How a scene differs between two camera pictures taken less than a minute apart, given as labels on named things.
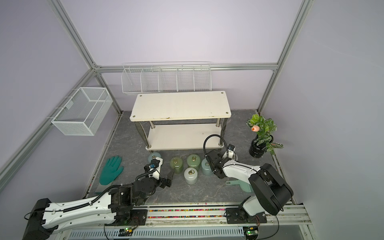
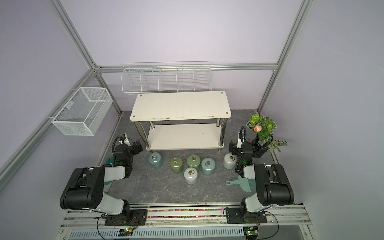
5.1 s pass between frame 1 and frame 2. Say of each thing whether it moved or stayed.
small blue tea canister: stayed
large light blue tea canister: stayed
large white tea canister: stayed
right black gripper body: moved
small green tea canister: stayed
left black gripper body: moved
